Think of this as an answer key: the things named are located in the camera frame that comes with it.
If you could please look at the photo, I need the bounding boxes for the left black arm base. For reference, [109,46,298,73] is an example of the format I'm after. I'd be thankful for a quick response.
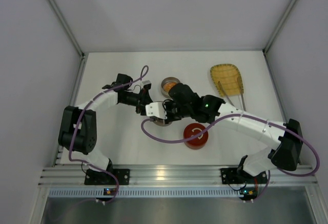
[84,169,130,186]

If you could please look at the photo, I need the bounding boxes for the left aluminium frame post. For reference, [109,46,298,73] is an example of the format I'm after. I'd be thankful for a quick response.
[33,0,86,57]

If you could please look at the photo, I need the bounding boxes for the aluminium mounting rail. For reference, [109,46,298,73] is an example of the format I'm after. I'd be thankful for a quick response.
[38,164,318,187]

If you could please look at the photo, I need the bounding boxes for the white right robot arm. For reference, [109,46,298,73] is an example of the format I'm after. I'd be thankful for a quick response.
[164,83,302,176]

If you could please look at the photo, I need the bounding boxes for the woven bamboo tray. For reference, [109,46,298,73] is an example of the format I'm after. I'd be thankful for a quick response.
[210,64,244,97]

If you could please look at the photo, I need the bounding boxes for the grey tin with orange food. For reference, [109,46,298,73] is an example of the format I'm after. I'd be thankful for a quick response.
[160,77,180,98]

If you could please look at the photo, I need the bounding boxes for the metal tongs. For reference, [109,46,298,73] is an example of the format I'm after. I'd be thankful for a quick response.
[218,76,246,111]

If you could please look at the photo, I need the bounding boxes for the grey round lid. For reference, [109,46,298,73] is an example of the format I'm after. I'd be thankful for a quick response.
[151,117,172,127]

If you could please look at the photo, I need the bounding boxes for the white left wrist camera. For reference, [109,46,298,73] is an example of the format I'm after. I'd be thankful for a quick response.
[141,80,152,90]

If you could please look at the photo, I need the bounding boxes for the right aluminium frame post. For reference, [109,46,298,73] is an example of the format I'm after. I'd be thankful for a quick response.
[263,0,314,54]

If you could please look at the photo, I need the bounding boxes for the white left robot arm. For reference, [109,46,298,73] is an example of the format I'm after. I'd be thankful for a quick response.
[58,73,152,181]

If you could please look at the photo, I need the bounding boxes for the slotted grey cable duct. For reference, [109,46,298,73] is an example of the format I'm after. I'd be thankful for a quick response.
[48,187,241,198]

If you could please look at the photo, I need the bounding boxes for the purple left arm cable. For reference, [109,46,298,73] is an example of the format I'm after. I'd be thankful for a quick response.
[67,65,150,204]

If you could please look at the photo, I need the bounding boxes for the red round lid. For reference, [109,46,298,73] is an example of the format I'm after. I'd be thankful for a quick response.
[183,123,209,145]

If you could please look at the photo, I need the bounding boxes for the aluminium frame post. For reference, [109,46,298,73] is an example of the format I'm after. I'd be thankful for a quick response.
[33,0,86,57]
[263,0,314,54]

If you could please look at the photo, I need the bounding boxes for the red-based metal lunch tin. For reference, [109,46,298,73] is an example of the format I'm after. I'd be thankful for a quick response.
[184,137,208,150]

